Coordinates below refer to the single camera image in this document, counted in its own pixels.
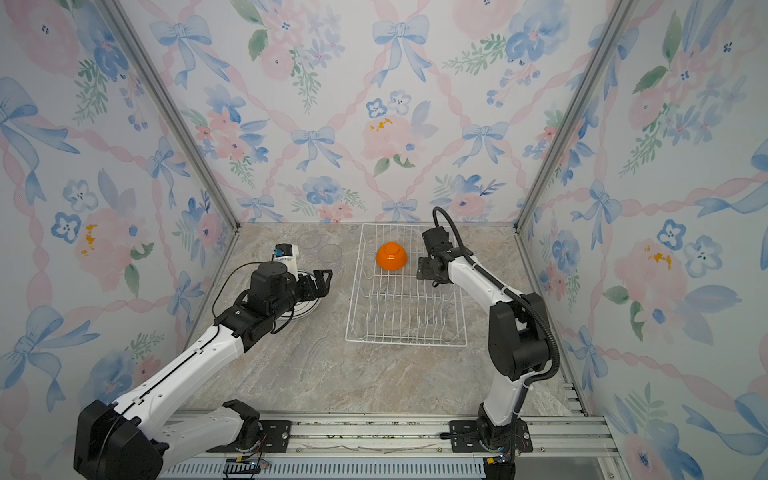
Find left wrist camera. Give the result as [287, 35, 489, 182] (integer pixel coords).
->
[273, 243, 299, 278]

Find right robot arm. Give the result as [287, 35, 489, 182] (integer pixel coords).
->
[417, 226, 559, 451]

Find right corner aluminium post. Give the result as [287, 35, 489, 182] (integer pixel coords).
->
[514, 0, 634, 232]

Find white wire dish rack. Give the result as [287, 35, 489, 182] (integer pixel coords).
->
[345, 223, 467, 348]

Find orange bowl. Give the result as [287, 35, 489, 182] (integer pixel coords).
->
[375, 242, 408, 272]

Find corner aluminium post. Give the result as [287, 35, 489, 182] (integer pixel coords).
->
[514, 0, 634, 232]
[96, 0, 240, 231]

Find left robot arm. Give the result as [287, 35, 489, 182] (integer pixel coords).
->
[73, 261, 333, 479]

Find clear glass cup back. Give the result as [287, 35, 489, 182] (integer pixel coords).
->
[317, 244, 343, 267]

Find left corner aluminium post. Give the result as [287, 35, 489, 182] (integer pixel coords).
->
[96, 0, 240, 231]

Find white plate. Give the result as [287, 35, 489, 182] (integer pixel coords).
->
[281, 270, 320, 320]

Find black corrugated cable conduit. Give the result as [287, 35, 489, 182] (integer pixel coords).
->
[431, 206, 561, 385]

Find clear glass cup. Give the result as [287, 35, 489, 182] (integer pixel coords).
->
[317, 244, 343, 267]
[298, 231, 322, 252]

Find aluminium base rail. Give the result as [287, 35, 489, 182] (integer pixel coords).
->
[156, 410, 629, 479]

